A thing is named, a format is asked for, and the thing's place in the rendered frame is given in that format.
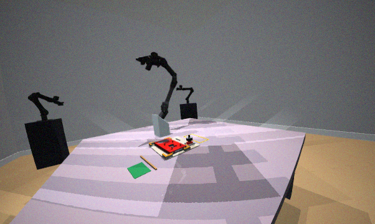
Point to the green square mat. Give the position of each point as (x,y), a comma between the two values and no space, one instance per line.
(138,170)

